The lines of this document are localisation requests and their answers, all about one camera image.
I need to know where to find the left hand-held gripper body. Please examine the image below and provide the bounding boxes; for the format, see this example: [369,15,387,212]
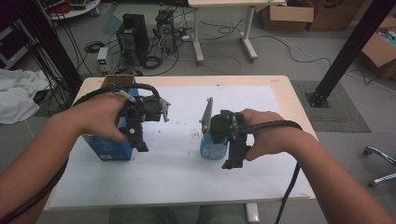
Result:
[120,94,172,126]

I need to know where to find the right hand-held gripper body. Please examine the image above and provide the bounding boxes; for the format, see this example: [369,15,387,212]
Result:
[199,97,248,147]

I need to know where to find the light blue plastic container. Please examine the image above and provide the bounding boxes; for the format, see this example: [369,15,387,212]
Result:
[199,135,229,161]

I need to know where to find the blue cardboard box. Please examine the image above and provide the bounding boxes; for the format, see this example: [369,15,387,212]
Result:
[81,74,138,162]

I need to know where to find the person's right hand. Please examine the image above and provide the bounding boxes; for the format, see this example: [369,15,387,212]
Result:
[241,107,305,162]

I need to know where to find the person's left hand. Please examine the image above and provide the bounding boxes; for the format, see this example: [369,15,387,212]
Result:
[73,92,134,144]

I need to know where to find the white plug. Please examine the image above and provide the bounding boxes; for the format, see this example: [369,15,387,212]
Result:
[119,90,137,104]

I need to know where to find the white paper sheet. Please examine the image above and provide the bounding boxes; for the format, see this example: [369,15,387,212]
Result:
[49,85,313,209]

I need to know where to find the white table leg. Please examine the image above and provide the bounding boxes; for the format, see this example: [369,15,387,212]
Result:
[245,203,261,224]

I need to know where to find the white power supply unit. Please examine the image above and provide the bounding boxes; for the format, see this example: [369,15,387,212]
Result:
[96,46,110,75]

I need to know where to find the large black computer tower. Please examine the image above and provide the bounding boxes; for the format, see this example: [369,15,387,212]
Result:
[115,12,150,65]

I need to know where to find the white power strip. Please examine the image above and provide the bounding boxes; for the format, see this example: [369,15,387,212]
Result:
[178,28,191,43]

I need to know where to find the small black computer tower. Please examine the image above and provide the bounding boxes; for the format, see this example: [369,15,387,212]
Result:
[154,8,177,54]

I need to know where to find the grey floor mat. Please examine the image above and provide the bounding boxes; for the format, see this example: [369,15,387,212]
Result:
[290,79,372,133]

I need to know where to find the white desk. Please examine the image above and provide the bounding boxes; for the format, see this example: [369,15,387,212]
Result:
[187,0,287,63]

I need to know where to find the round white table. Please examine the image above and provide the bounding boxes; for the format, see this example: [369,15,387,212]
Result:
[39,0,102,21]

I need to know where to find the white cloth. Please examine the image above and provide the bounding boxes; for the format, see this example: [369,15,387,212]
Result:
[0,67,51,126]

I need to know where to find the open brown cardboard box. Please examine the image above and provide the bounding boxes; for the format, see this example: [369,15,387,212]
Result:
[261,0,315,33]

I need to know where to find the chrome chair base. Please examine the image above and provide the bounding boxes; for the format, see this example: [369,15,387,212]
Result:
[363,145,396,188]

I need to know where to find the tall brown cardboard box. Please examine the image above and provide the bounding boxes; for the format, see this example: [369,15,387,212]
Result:
[305,0,366,33]

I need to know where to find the brown cardboard box with contents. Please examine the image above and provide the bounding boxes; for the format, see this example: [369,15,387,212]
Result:
[360,14,396,79]

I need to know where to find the black sleeved left gripper cable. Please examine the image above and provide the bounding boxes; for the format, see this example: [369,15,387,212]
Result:
[0,82,162,224]

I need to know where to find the black sleeved gripper cable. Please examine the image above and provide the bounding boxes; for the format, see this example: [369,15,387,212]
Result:
[0,82,162,224]
[236,119,304,224]

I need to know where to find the coiled black cable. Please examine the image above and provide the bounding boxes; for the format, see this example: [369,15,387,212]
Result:
[84,40,106,53]
[141,55,163,70]

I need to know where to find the black sleeved right gripper cable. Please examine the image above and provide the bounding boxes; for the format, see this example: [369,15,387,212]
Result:
[236,119,304,224]

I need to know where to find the long black floor cable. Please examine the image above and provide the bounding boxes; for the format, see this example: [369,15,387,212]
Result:
[248,32,396,94]

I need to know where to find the black metal post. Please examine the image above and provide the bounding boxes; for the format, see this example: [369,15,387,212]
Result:
[305,0,396,108]

